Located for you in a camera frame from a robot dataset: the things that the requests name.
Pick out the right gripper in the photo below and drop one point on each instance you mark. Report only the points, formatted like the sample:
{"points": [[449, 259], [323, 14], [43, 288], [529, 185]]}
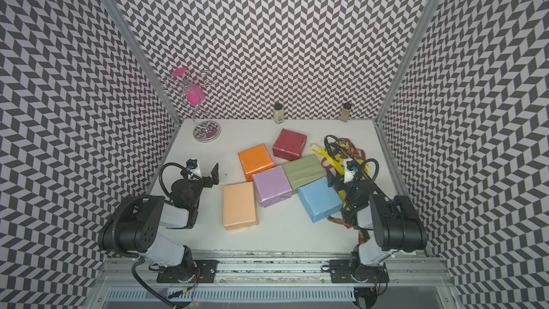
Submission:
{"points": [[332, 179]]}

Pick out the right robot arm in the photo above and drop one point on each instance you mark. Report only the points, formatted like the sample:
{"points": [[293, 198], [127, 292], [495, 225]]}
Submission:
{"points": [[391, 225]]}

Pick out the peach gift box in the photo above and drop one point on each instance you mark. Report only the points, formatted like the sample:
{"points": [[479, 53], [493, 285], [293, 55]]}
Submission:
{"points": [[239, 207]]}

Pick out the white spice shaker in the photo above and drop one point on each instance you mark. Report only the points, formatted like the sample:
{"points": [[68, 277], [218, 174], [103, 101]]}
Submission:
{"points": [[278, 113]]}

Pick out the maroon gift box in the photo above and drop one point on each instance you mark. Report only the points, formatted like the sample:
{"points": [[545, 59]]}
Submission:
{"points": [[289, 145]]}

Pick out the green gift box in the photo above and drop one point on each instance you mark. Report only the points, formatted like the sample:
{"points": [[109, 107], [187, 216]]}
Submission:
{"points": [[303, 171]]}

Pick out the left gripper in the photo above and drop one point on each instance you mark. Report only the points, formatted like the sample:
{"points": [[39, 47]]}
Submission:
{"points": [[214, 177]]}

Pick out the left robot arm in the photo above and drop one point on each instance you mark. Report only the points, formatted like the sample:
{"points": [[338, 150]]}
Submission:
{"points": [[133, 230]]}

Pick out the purple gift box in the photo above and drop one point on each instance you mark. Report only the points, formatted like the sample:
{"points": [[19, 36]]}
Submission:
{"points": [[272, 186]]}

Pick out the yellow ribbon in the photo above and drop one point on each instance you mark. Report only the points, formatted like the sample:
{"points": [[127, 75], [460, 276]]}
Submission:
{"points": [[327, 161], [348, 170]]}

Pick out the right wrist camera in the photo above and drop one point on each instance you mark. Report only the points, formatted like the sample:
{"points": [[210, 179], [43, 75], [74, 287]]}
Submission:
{"points": [[351, 167]]}

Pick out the brown spice shaker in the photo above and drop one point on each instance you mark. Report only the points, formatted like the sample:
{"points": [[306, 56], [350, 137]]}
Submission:
{"points": [[345, 112]]}

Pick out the black printed ribbon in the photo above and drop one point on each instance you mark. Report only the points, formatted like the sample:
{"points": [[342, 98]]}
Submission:
{"points": [[359, 172]]}

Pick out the brown ribbon of purple box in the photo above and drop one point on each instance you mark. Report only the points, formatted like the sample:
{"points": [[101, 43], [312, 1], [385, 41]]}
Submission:
{"points": [[363, 235]]}

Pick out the orange gift box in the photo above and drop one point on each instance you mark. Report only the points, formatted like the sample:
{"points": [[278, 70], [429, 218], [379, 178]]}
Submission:
{"points": [[255, 160]]}

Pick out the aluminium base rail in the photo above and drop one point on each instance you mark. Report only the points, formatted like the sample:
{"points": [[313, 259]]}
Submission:
{"points": [[237, 268]]}

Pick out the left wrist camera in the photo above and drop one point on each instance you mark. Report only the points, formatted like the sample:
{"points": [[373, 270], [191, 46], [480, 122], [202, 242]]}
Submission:
{"points": [[193, 169]]}

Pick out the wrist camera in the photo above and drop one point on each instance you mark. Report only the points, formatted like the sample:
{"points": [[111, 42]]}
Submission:
{"points": [[193, 169], [351, 167]]}

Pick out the blue gift box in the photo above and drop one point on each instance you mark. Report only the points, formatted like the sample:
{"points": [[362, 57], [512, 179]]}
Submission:
{"points": [[320, 200]]}

